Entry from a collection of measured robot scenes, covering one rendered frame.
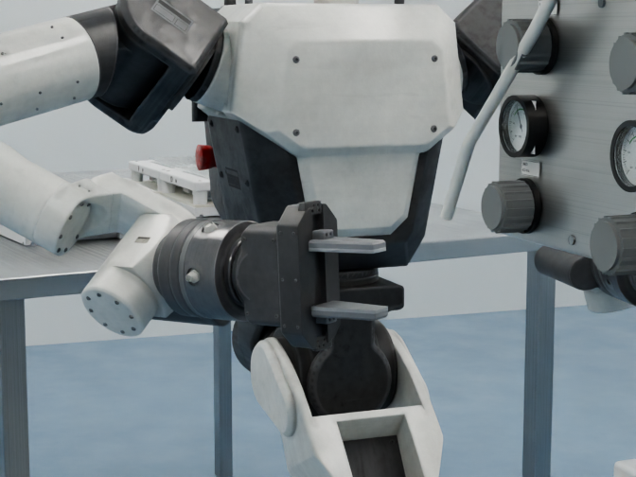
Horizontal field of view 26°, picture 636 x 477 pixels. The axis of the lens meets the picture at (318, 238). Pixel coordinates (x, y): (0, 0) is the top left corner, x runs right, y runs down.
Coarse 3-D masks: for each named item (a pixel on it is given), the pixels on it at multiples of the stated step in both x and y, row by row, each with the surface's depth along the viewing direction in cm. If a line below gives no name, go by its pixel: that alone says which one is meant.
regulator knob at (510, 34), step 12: (540, 0) 81; (552, 12) 80; (504, 24) 81; (516, 24) 80; (528, 24) 80; (552, 24) 80; (504, 36) 81; (516, 36) 79; (540, 36) 80; (552, 36) 80; (504, 48) 81; (516, 48) 80; (540, 48) 80; (552, 48) 80; (504, 60) 81; (516, 60) 80; (528, 60) 80; (540, 60) 80; (552, 60) 80; (528, 72) 81; (540, 72) 81
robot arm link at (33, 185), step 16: (0, 144) 128; (0, 160) 126; (16, 160) 127; (0, 176) 126; (16, 176) 126; (32, 176) 126; (48, 176) 127; (0, 192) 126; (16, 192) 126; (32, 192) 126; (48, 192) 126; (0, 208) 126; (16, 208) 126; (32, 208) 125; (16, 224) 126; (32, 224) 126; (32, 240) 127
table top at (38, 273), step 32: (448, 224) 262; (480, 224) 262; (0, 256) 224; (32, 256) 224; (64, 256) 224; (96, 256) 224; (416, 256) 240; (448, 256) 243; (0, 288) 205; (32, 288) 207; (64, 288) 210
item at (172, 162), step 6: (174, 156) 316; (180, 156) 316; (186, 156) 316; (192, 156) 316; (156, 162) 308; (162, 162) 304; (168, 162) 302; (174, 162) 302; (180, 162) 301; (186, 162) 301; (192, 162) 302; (150, 180) 313; (156, 180) 309; (180, 186) 300
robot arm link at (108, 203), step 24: (72, 192) 126; (96, 192) 127; (120, 192) 127; (144, 192) 128; (48, 216) 125; (72, 216) 126; (96, 216) 130; (120, 216) 130; (192, 216) 128; (48, 240) 126; (72, 240) 130
